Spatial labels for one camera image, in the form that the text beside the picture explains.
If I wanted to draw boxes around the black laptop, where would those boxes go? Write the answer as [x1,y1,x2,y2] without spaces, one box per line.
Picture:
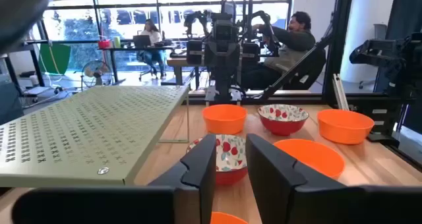
[132,34,152,49]

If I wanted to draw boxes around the person seated at desk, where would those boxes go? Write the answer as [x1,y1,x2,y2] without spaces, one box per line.
[140,18,167,80]

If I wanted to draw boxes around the green board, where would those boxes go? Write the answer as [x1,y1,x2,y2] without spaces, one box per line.
[38,43,72,75]

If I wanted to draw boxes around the orange plastic bowl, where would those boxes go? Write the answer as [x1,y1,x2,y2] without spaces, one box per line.
[210,211,249,224]
[273,138,346,181]
[316,109,376,146]
[201,103,248,136]

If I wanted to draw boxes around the black metal rig frame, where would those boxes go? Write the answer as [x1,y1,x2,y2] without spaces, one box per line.
[187,0,422,172]

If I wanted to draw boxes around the red strawberry print bowl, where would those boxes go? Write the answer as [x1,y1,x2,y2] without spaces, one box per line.
[185,134,249,186]
[257,103,310,137]

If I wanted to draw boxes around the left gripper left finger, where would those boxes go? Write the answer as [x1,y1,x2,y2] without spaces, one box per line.
[11,134,218,224]

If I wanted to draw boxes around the person operating leader arms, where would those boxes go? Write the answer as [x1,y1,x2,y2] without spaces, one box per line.
[241,11,318,90]

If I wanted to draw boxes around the silver aluminium profile bar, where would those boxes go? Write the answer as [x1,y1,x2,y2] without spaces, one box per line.
[332,72,351,111]

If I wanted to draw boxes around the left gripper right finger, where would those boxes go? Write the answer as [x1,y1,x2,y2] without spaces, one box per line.
[245,133,422,224]

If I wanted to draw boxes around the pale green perforated metal shelf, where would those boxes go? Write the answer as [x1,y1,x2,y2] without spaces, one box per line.
[0,85,191,189]

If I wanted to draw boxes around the round floor fan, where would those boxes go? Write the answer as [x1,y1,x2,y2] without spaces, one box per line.
[80,59,114,88]

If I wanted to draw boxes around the black office desk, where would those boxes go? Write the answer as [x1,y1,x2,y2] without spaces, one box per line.
[98,43,179,84]

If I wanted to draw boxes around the wooden side table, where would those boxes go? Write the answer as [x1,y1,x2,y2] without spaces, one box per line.
[166,57,199,87]

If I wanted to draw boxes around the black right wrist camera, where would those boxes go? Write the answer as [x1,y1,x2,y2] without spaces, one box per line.
[213,18,237,42]

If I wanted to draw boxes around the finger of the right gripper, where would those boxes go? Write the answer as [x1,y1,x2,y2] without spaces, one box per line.
[186,39,204,67]
[242,42,262,66]

